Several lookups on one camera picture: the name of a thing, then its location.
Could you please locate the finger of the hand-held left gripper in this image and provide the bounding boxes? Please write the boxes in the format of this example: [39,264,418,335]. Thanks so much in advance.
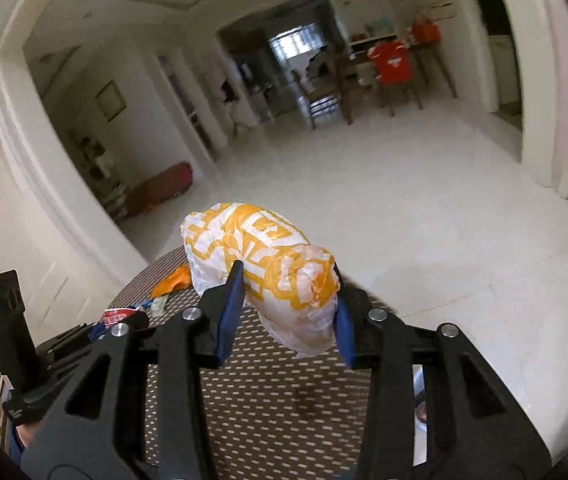
[35,322,114,361]

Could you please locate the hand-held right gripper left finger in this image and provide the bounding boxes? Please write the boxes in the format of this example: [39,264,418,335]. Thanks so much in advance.
[21,261,247,480]

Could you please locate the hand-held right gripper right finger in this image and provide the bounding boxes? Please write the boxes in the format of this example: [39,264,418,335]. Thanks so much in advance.
[331,285,552,480]

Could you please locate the red brown wrapper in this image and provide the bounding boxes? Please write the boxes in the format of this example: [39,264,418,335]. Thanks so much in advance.
[102,308,147,329]

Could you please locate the white yellow plastic bag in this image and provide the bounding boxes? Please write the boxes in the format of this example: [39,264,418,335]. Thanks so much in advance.
[180,202,341,359]

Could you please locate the orange crumpled wrapper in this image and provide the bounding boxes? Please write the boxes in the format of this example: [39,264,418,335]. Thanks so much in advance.
[151,264,195,299]

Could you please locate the round polka-dot table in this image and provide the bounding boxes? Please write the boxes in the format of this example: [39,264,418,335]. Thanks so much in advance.
[108,247,425,467]

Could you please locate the brown floor cushion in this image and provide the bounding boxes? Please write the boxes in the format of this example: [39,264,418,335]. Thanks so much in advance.
[126,161,195,218]

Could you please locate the white shelf rack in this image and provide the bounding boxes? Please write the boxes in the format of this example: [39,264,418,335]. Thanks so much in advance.
[66,127,129,221]

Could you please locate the wooden chair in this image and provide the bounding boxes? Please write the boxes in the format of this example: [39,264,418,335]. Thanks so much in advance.
[368,41,423,117]
[298,57,345,130]

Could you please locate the small framed picture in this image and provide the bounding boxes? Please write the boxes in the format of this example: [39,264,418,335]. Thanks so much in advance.
[94,79,127,122]

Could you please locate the red shirt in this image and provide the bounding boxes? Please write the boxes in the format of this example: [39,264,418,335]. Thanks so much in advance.
[368,41,415,86]

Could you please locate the wooden dining table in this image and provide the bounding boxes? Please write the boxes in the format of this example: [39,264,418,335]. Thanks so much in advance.
[336,40,460,126]

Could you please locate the white shelf cabinet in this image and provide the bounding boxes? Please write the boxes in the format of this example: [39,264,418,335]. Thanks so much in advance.
[349,20,399,54]

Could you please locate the red bag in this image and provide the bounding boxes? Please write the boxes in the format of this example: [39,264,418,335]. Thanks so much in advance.
[410,17,441,45]

